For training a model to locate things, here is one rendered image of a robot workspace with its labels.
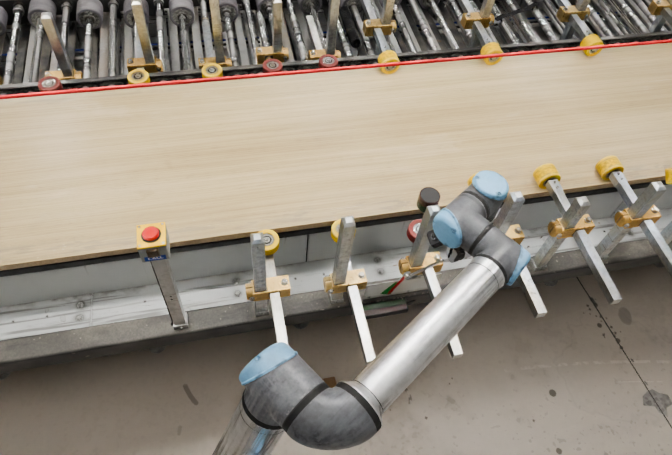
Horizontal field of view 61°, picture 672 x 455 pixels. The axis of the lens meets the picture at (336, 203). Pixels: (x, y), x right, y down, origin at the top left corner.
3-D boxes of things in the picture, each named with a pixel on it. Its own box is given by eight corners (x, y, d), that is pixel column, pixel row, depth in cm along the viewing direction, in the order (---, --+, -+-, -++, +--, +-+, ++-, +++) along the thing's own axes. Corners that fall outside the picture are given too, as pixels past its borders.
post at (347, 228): (341, 303, 192) (356, 224, 153) (331, 304, 191) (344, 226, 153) (339, 293, 194) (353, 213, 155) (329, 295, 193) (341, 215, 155)
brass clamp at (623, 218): (655, 225, 193) (663, 217, 188) (620, 231, 190) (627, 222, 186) (645, 211, 196) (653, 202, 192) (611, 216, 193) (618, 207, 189)
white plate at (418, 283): (435, 288, 197) (442, 274, 189) (363, 300, 192) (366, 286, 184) (434, 287, 197) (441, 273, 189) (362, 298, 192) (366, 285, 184)
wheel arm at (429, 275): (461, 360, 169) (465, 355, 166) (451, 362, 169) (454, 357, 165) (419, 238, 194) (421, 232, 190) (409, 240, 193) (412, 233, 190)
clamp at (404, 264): (440, 271, 187) (443, 264, 183) (401, 277, 184) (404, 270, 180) (435, 257, 190) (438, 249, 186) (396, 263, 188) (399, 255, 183)
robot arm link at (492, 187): (464, 180, 138) (488, 160, 143) (452, 210, 148) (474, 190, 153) (496, 204, 135) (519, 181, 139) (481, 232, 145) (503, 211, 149)
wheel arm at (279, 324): (293, 375, 163) (293, 370, 160) (281, 378, 162) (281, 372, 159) (271, 248, 188) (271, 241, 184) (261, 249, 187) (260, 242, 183)
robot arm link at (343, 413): (333, 475, 97) (543, 247, 128) (284, 421, 101) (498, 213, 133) (328, 488, 106) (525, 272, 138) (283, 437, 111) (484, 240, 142)
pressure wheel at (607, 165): (597, 178, 202) (609, 182, 207) (617, 164, 198) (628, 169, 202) (590, 165, 206) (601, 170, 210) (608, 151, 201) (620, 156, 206)
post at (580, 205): (535, 278, 211) (592, 203, 173) (526, 280, 211) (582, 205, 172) (531, 270, 213) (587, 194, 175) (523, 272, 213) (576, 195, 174)
